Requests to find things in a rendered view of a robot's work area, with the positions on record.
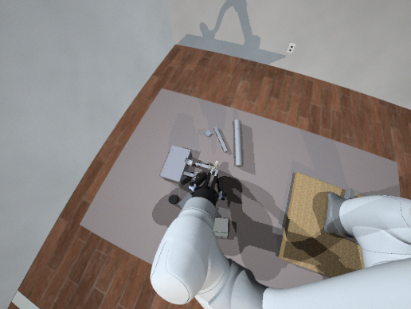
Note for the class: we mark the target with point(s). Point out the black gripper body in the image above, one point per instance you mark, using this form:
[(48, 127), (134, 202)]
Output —
[(206, 193)]

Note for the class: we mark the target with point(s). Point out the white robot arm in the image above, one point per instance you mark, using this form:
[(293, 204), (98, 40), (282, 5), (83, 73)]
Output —
[(189, 262)]

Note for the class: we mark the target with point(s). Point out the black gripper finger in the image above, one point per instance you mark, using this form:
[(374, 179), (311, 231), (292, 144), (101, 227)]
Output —
[(200, 180), (222, 193)]

